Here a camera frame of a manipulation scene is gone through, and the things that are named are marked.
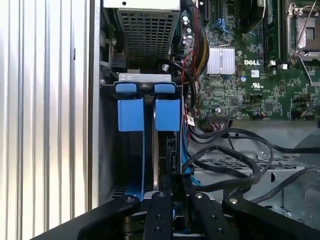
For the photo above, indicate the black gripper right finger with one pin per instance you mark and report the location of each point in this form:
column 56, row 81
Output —
column 262, row 217

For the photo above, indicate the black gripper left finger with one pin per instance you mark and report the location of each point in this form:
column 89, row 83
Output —
column 105, row 217

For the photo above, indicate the hard disk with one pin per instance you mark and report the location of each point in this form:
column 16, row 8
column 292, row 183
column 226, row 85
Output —
column 131, row 115

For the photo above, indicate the metal disk bay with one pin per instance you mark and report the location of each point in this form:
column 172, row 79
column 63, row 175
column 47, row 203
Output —
column 110, row 140

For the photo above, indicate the black expansion slot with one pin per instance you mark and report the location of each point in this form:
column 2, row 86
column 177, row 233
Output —
column 207, row 10

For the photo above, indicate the grey open PC case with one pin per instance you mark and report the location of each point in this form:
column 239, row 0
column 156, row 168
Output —
column 287, row 140

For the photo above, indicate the green Dell motherboard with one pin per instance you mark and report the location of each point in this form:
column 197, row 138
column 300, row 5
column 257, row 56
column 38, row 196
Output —
column 250, row 95

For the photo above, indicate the metal socket cover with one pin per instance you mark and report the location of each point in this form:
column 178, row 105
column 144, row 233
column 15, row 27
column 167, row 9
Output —
column 315, row 83

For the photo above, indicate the silver chipset heatsink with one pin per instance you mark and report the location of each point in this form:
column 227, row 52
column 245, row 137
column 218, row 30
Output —
column 220, row 60

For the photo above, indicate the black RAM slots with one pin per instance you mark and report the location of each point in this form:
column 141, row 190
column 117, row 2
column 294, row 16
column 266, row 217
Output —
column 272, row 32

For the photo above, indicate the silver power supply unit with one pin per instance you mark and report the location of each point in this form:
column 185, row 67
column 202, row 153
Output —
column 147, row 32

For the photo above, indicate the CPU socket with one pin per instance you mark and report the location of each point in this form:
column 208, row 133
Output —
column 311, row 32

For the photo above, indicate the thin metal locking lever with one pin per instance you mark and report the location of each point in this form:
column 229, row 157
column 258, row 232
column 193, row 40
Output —
column 304, row 29

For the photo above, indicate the blue SATA ports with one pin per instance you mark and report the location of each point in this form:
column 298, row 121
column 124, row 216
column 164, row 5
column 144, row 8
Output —
column 221, row 25

